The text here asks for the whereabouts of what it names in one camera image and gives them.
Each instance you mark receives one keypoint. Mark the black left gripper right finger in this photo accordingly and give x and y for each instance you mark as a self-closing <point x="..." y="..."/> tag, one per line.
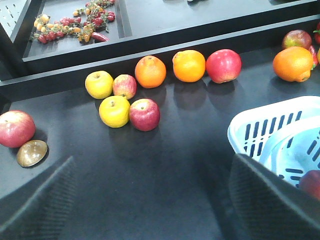
<point x="269" y="207"/>

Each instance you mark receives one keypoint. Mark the red green mango apple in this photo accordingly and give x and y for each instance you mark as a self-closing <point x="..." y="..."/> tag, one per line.
<point x="297" y="38"/>

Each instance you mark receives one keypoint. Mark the orange fruit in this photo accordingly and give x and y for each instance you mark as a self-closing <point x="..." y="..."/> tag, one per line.
<point x="150" y="72"/>
<point x="189" y="66"/>

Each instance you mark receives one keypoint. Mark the yellow apple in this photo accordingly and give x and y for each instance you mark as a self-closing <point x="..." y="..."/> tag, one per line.
<point x="114" y="111"/>
<point x="99" y="84"/>

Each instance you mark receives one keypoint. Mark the yellow apple left front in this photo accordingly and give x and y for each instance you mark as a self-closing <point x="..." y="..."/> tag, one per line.
<point x="114" y="111"/>

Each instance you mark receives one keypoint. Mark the light blue plastic basket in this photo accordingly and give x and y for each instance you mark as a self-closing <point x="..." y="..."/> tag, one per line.
<point x="283" y="136"/>

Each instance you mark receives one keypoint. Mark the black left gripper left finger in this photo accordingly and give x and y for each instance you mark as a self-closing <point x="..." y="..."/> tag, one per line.
<point x="39" y="209"/>

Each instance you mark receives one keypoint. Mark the pink striped small apple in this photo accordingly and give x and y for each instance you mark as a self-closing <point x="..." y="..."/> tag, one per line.
<point x="124" y="85"/>

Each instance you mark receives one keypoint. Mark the cherry tomato vine bunch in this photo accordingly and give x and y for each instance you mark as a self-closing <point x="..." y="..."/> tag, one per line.
<point x="93" y="17"/>

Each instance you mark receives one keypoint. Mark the black wooden produce display stand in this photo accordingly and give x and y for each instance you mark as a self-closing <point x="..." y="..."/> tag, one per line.
<point x="170" y="183"/>

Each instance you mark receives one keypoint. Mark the small red chili upper tray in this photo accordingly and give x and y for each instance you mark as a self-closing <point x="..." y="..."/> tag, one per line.
<point x="98" y="37"/>

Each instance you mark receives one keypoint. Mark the dark red apple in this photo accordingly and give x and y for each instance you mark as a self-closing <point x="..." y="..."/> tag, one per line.
<point x="310" y="183"/>
<point x="144" y="114"/>

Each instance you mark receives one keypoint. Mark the red apple beside oranges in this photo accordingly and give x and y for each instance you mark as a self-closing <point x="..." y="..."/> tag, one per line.
<point x="223" y="66"/>

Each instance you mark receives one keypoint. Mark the red bell pepper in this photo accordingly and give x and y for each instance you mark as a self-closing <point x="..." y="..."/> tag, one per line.
<point x="317" y="33"/>

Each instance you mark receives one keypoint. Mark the orange with navel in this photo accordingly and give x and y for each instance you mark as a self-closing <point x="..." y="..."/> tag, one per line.
<point x="293" y="64"/>

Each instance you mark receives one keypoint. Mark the red chili pepper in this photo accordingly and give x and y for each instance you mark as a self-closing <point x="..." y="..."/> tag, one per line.
<point x="314" y="56"/>

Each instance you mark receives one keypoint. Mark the red apple near corner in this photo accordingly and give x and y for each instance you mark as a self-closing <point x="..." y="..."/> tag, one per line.
<point x="16" y="128"/>

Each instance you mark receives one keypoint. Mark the yellow apple left back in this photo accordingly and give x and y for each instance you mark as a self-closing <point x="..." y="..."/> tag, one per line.
<point x="99" y="84"/>

